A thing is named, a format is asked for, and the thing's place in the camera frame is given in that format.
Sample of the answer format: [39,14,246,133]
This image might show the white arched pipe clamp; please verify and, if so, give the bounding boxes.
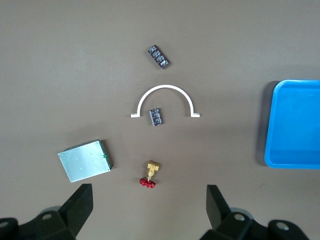
[130,84,201,119]

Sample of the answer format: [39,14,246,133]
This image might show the silver metal power supply box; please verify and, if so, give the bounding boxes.
[57,138,115,184]

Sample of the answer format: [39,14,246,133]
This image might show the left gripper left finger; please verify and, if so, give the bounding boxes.
[0,183,94,240]

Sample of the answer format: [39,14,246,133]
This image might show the brown table cover mat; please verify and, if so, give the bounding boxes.
[0,0,320,240]

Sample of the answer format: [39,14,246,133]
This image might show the blue plastic tray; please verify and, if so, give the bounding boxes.
[264,79,320,170]

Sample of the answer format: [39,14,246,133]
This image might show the brass valve red handle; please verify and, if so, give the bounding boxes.
[138,160,161,189]

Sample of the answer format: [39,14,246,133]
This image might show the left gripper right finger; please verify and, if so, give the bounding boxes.
[199,184,311,240]

